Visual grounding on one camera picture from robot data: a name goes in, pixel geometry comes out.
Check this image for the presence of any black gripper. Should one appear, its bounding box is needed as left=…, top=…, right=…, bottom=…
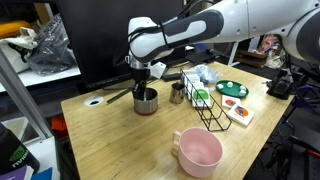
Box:
left=130, top=65, right=151, bottom=101

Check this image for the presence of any silver steel bowl red base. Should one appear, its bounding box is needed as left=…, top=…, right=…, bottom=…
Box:
left=133, top=87, right=159, bottom=116

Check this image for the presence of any pink plastic cup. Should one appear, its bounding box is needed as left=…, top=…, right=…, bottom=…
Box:
left=171, top=127, right=224, bottom=179

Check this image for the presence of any small steel pitcher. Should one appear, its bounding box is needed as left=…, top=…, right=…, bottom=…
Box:
left=169, top=82, right=186, bottom=105

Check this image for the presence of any white tape roll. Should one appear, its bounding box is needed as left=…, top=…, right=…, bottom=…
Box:
left=83, top=95, right=105, bottom=107

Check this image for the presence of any white booklet box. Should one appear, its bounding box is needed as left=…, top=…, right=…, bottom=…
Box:
left=181, top=69, right=200, bottom=76

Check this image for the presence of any vegetables booklet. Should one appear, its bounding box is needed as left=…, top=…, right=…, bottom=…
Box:
left=186, top=78, right=204, bottom=85

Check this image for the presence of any wild animals booklet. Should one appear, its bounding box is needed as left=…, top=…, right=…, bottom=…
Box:
left=189, top=82, right=206, bottom=90

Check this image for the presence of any green colors booklet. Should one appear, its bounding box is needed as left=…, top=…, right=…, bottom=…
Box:
left=191, top=87, right=212, bottom=109

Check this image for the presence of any black computer monitor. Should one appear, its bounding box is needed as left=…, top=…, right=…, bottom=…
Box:
left=54, top=0, right=186, bottom=104

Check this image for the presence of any blue marshmallow bag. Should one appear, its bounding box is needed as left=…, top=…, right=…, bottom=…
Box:
left=194, top=64, right=222, bottom=85

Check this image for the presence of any black keyboard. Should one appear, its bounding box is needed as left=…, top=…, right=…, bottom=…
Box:
left=185, top=49, right=231, bottom=65

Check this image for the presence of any green oval plate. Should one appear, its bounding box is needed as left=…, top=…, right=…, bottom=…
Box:
left=215, top=79, right=250, bottom=99

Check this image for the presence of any grey plastic bag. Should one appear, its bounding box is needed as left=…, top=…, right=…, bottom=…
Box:
left=26, top=14, right=78, bottom=77

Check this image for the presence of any blue book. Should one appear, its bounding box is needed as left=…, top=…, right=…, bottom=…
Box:
left=31, top=166, right=62, bottom=180

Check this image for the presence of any white tote bag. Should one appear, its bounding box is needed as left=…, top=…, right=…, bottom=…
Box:
left=0, top=27, right=39, bottom=74

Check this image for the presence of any black nvidia bottle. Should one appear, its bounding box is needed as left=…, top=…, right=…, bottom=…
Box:
left=0, top=122, right=41, bottom=176

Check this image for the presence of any purple book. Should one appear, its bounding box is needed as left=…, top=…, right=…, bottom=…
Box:
left=0, top=165, right=35, bottom=180

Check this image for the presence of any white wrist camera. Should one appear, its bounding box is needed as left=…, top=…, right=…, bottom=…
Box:
left=149, top=61, right=167, bottom=80

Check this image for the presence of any black wire rack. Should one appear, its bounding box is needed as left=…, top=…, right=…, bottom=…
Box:
left=179, top=68, right=233, bottom=133

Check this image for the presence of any aluminium frame post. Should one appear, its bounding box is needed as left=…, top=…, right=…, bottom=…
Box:
left=0, top=49, right=54, bottom=139

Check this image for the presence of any black clamp mount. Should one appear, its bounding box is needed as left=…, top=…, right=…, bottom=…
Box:
left=266, top=68, right=308, bottom=100

